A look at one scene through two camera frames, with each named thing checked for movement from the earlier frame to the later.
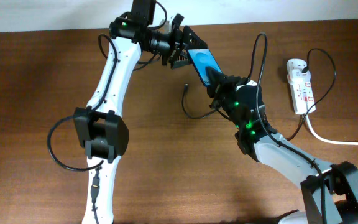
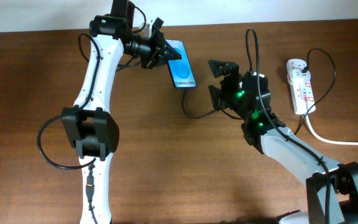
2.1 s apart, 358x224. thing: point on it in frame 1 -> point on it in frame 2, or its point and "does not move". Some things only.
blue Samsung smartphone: [202, 58] -> [181, 70]
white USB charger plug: [298, 75] does not move
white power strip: [302, 94] does not move
